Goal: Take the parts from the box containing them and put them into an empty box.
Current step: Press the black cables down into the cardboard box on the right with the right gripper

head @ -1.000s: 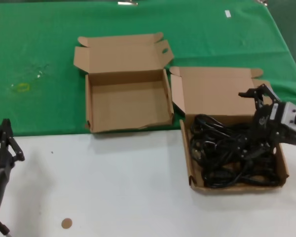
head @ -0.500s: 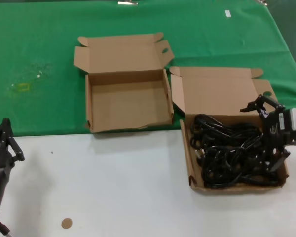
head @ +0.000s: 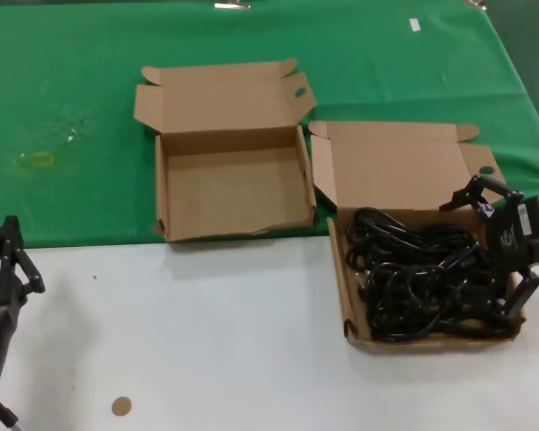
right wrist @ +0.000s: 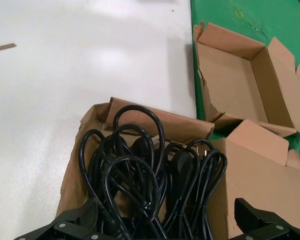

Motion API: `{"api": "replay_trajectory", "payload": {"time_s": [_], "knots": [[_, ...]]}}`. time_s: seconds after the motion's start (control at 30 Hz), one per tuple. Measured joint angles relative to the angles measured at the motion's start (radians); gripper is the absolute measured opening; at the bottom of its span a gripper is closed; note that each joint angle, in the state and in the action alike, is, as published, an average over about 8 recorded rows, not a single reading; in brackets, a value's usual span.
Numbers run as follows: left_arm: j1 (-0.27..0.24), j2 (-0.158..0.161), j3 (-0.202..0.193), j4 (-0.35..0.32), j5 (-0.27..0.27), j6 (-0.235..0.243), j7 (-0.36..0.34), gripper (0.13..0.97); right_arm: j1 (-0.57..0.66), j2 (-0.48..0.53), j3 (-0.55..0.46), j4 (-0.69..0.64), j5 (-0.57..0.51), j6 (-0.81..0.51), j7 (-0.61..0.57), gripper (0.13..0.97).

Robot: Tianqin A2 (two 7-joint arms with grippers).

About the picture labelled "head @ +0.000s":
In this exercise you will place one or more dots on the metal cloth clip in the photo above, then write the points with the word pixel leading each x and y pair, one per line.
pixel 231 6
pixel 476 2

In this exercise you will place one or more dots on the brown round sticker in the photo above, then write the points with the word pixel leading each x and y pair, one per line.
pixel 121 406

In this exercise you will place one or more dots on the green table cloth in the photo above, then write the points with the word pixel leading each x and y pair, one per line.
pixel 72 67

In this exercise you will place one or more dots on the clear tape scrap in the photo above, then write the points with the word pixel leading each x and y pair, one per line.
pixel 72 137

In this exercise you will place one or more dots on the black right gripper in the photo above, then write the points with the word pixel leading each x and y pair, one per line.
pixel 505 238

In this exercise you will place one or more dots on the white tape strip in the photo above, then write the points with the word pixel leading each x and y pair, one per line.
pixel 415 24

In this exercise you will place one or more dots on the cardboard box with round hole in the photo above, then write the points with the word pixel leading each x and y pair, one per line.
pixel 395 166

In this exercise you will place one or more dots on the cardboard box with oval hole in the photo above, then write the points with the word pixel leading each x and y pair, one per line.
pixel 233 188

